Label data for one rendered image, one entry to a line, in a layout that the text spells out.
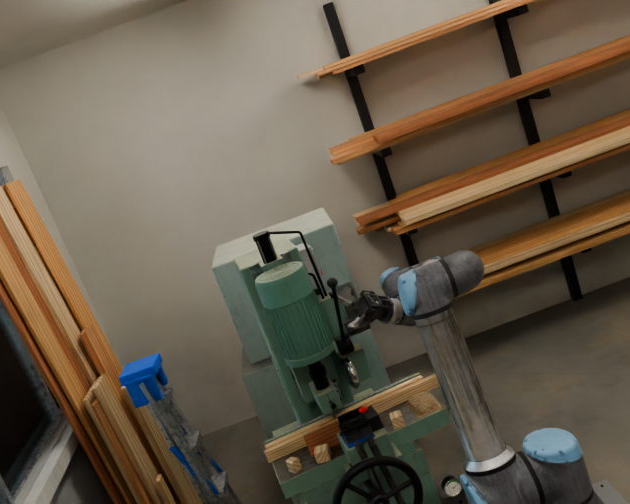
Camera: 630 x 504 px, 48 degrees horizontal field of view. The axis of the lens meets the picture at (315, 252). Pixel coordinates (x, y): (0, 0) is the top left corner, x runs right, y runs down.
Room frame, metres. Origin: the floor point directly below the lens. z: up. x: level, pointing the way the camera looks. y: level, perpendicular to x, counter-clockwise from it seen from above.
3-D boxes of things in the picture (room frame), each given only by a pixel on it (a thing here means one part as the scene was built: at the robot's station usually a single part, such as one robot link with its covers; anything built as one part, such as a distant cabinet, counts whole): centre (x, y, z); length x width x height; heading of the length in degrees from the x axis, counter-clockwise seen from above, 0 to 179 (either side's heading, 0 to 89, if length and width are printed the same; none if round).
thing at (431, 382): (2.24, 0.07, 0.92); 0.67 x 0.02 x 0.04; 99
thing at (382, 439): (2.04, 0.06, 0.91); 0.15 x 0.14 x 0.09; 99
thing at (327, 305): (2.46, 0.01, 1.22); 0.09 x 0.08 x 0.15; 9
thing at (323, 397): (2.25, 0.13, 1.03); 0.14 x 0.07 x 0.09; 9
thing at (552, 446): (1.75, -0.43, 0.82); 0.17 x 0.15 x 0.18; 93
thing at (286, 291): (2.23, 0.13, 1.35); 0.18 x 0.18 x 0.31
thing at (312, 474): (2.13, 0.07, 0.87); 0.61 x 0.30 x 0.06; 99
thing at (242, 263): (2.52, 0.18, 1.16); 0.22 x 0.22 x 0.72; 9
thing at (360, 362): (2.43, 0.01, 1.02); 0.09 x 0.07 x 0.12; 99
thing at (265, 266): (2.37, 0.15, 1.53); 0.08 x 0.08 x 0.17; 9
